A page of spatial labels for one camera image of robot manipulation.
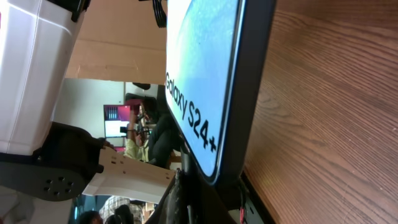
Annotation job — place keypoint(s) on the Galaxy S24+ smartphone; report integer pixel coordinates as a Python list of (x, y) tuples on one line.
[(216, 51)]

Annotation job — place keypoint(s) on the background monitor screen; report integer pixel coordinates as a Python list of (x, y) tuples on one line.
[(116, 120)]

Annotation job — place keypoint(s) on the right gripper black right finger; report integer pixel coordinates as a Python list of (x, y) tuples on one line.
[(243, 203)]

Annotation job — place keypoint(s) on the seated person in background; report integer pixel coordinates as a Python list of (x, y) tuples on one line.
[(158, 148)]

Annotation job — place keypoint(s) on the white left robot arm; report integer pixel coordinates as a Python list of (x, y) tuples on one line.
[(41, 158)]

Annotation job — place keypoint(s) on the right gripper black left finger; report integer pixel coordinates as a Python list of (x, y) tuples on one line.
[(172, 208)]

